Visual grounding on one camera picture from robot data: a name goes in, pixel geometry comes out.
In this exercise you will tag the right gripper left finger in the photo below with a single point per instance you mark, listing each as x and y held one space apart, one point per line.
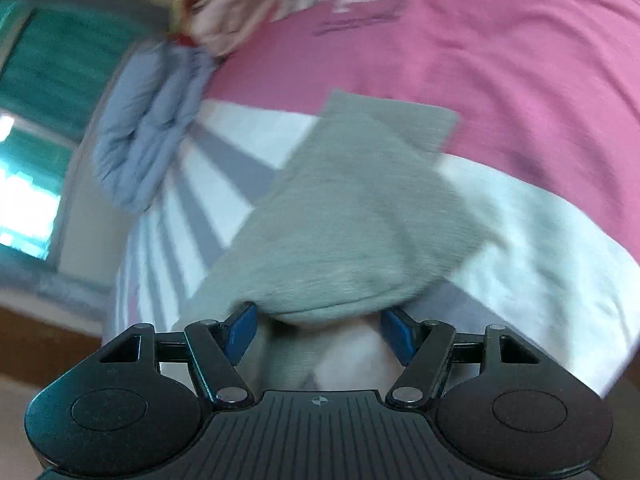
215 350

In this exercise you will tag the folded light blue duvet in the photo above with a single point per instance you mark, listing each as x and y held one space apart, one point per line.
154 100

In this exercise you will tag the colourful red blanket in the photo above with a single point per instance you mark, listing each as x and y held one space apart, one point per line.
219 26

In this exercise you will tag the window with green blinds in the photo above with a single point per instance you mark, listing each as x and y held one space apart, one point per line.
55 64

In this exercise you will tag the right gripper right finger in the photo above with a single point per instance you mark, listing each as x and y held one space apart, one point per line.
423 349

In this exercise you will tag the striped bed sheet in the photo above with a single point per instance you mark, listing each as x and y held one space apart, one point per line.
545 152

